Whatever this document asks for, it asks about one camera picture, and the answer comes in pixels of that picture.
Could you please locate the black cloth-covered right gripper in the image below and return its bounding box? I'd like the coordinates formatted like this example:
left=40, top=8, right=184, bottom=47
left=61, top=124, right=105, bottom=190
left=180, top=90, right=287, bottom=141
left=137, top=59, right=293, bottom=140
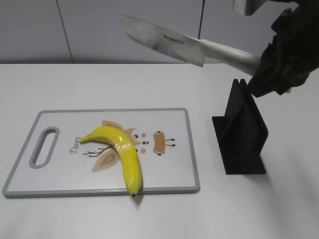
left=247, top=0, right=319, bottom=97

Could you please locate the white-handled kitchen knife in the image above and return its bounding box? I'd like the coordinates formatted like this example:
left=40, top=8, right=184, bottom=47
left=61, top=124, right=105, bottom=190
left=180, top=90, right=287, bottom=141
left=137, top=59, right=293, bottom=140
left=121, top=15, right=261, bottom=76

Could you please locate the yellow plastic banana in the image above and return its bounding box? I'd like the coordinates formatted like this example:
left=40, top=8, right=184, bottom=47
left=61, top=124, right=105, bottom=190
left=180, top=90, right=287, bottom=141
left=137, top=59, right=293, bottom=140
left=79, top=126, right=142, bottom=196

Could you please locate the black knife stand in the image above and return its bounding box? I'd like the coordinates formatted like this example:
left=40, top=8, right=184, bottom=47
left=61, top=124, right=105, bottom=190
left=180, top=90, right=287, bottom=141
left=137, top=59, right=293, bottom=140
left=212, top=79, right=268, bottom=175

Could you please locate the white grey-rimmed cutting board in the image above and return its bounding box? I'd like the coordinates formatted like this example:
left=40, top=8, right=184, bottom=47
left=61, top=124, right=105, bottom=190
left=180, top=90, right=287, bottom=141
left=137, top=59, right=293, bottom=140
left=2, top=108, right=200, bottom=198

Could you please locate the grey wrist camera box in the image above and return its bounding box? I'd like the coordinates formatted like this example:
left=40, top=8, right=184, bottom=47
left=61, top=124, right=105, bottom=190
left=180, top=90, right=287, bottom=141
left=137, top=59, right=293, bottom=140
left=232, top=0, right=266, bottom=16

